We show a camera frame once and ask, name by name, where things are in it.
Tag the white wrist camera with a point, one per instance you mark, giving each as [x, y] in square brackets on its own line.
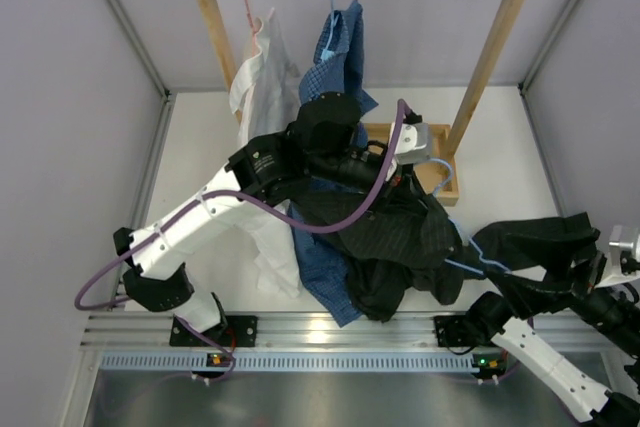
[622, 264]
[415, 144]

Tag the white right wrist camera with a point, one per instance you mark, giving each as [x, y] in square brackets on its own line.
[622, 264]

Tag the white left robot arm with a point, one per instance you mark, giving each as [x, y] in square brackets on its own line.
[319, 143]

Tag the blue hanger with clip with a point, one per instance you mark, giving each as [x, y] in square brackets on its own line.
[329, 49]

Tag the blue checked shirt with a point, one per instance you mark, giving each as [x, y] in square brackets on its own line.
[322, 269]

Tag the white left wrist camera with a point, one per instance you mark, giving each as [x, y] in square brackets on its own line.
[415, 144]

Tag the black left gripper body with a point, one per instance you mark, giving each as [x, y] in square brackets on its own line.
[358, 168]

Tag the aluminium mounting rail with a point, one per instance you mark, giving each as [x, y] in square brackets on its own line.
[285, 324]

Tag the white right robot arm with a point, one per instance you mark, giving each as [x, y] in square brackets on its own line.
[536, 321]

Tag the light blue slotted cable duct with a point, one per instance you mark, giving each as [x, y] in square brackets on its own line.
[437, 362]

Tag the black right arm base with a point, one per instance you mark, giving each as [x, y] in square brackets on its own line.
[465, 331]

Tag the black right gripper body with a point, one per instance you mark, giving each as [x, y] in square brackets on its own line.
[584, 276]

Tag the dark pinstriped shirt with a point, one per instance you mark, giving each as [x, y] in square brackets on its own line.
[407, 240]

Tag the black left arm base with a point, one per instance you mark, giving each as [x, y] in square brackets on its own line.
[240, 331]

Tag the pink wire hanger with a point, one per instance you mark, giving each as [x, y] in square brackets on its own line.
[247, 2]

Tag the white shirt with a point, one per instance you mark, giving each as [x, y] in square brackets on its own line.
[262, 94]

